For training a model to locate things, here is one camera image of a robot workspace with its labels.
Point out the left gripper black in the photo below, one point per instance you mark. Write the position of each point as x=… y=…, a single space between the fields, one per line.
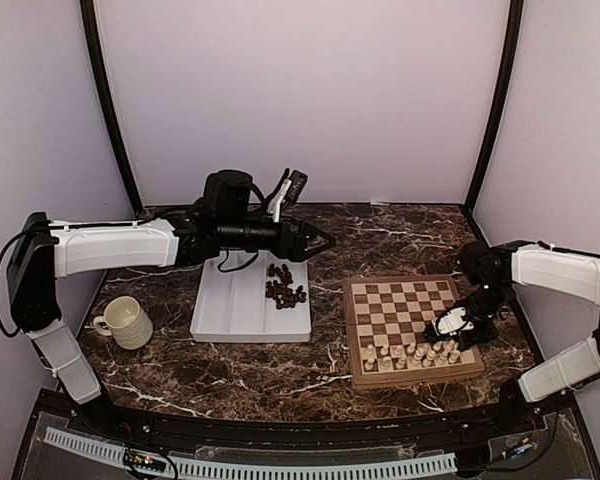
x=297 y=252

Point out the white plastic divided tray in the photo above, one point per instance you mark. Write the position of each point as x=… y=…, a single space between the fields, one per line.
x=232 y=307

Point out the dark chess pieces pile upper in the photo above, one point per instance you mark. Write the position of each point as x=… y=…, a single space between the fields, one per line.
x=282 y=272

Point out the wooden chess board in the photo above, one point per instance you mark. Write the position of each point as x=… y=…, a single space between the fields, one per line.
x=395 y=311

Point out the black frame post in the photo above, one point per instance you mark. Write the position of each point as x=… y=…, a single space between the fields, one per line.
x=99 y=72
x=509 y=49

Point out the dark chess pieces pile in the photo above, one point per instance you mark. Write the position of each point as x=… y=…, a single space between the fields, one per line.
x=284 y=296
x=282 y=272

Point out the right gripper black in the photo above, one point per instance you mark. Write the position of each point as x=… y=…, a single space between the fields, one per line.
x=475 y=337

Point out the black right frame post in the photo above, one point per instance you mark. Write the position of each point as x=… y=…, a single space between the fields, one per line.
x=509 y=49

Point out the white chess piece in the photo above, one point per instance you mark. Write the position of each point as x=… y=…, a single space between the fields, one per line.
x=401 y=362
x=442 y=358
x=430 y=356

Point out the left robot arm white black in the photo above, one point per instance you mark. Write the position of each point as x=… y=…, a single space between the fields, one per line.
x=45 y=252

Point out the black front rail base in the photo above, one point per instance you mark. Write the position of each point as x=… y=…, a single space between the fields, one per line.
x=544 y=442

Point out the dark chess pieces pile lower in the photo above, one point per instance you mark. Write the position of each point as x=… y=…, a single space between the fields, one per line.
x=284 y=296

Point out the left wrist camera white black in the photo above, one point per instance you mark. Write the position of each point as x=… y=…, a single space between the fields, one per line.
x=287 y=192

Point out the cream ribbed ceramic mug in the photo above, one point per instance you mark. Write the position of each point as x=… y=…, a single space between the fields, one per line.
x=126 y=322

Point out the white slotted cable duct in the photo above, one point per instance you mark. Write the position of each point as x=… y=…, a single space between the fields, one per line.
x=224 y=463

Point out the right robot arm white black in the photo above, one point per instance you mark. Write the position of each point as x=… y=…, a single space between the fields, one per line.
x=559 y=290

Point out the black left frame post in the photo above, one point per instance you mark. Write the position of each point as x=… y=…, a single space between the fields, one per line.
x=99 y=72

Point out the white chess queen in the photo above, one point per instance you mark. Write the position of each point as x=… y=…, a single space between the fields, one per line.
x=417 y=358

